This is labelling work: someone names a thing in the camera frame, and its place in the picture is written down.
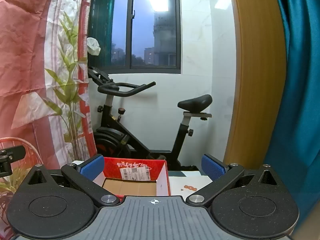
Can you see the dark framed window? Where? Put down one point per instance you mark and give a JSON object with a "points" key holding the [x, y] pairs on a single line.
{"points": [[145, 30]]}

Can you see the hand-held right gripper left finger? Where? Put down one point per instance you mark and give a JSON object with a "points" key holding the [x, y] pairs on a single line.
{"points": [[91, 167]]}

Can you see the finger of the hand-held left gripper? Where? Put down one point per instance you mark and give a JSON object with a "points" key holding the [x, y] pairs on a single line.
{"points": [[12, 153]]}

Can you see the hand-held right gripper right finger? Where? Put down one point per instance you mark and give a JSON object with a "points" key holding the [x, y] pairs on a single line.
{"points": [[214, 168]]}

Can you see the wooden door frame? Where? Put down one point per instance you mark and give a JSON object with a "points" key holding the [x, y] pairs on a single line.
{"points": [[255, 80]]}

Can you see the white plastic bag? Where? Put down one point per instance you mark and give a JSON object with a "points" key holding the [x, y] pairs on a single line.
{"points": [[93, 46]]}

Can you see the teal curtain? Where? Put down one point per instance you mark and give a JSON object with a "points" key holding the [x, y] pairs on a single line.
{"points": [[300, 105]]}

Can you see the black exercise bike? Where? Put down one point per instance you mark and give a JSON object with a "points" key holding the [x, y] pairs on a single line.
{"points": [[117, 130]]}

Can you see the printed tablecloth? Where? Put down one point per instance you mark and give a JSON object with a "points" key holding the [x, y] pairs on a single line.
{"points": [[182, 183]]}

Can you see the red strawberry print box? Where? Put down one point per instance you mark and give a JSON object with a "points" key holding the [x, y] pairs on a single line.
{"points": [[161, 177]]}

